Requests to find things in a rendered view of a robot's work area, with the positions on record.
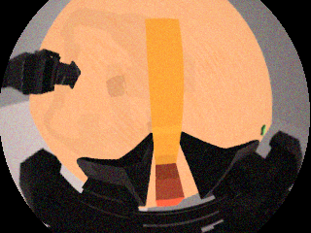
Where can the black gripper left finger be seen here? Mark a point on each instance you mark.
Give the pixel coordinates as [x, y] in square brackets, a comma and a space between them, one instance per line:
[132, 170]

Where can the green rectangular block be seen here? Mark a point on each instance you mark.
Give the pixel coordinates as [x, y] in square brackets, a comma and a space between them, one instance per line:
[262, 130]

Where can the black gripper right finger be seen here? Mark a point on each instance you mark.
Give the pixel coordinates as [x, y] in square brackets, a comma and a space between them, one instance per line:
[209, 164]

